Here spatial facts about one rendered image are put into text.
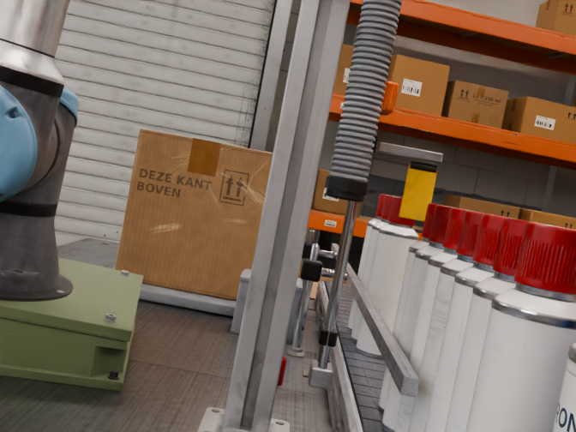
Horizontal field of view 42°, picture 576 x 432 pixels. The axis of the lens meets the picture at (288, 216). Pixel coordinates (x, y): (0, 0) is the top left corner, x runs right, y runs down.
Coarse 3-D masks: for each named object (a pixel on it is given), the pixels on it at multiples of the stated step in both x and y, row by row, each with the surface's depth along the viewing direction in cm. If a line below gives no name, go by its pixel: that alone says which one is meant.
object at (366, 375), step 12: (348, 288) 154; (348, 300) 138; (348, 312) 125; (336, 324) 113; (348, 336) 105; (348, 348) 97; (348, 360) 90; (360, 360) 91; (372, 360) 92; (348, 372) 86; (360, 372) 85; (372, 372) 86; (384, 372) 88; (360, 384) 80; (372, 384) 81; (360, 396) 75; (372, 396) 76; (360, 408) 71; (372, 408) 72; (360, 420) 73; (372, 420) 68
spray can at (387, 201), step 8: (384, 200) 101; (384, 208) 101; (384, 216) 100; (376, 224) 101; (384, 224) 100; (376, 232) 100; (376, 240) 100; (368, 256) 101; (368, 264) 101; (368, 272) 100; (368, 280) 100; (360, 312) 101; (360, 320) 100; (352, 328) 102; (352, 336) 101
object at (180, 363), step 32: (64, 256) 158; (96, 256) 166; (160, 320) 115; (192, 320) 120; (224, 320) 124; (160, 352) 97; (192, 352) 100; (224, 352) 103; (0, 384) 74; (32, 384) 75; (64, 384) 77; (128, 384) 81; (160, 384) 83; (192, 384) 86; (224, 384) 88; (288, 384) 93; (0, 416) 66; (32, 416) 67; (64, 416) 69; (96, 416) 70; (128, 416) 72; (160, 416) 73; (192, 416) 75; (288, 416) 81; (320, 416) 83
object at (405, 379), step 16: (336, 256) 139; (352, 272) 111; (352, 288) 99; (368, 304) 82; (368, 320) 77; (384, 336) 66; (384, 352) 63; (400, 352) 60; (400, 368) 55; (400, 384) 53; (416, 384) 53
